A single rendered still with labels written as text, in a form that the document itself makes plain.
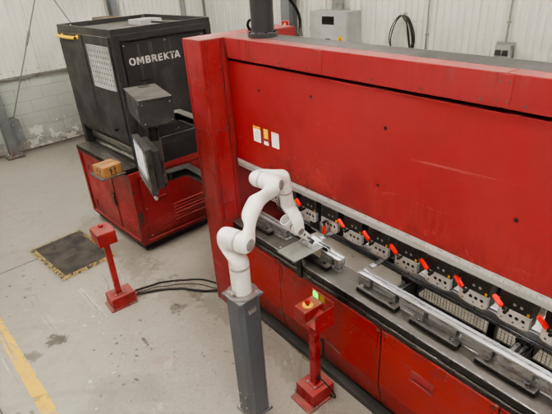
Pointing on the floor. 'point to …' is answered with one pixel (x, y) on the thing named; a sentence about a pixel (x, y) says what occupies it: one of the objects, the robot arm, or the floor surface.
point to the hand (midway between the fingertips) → (309, 240)
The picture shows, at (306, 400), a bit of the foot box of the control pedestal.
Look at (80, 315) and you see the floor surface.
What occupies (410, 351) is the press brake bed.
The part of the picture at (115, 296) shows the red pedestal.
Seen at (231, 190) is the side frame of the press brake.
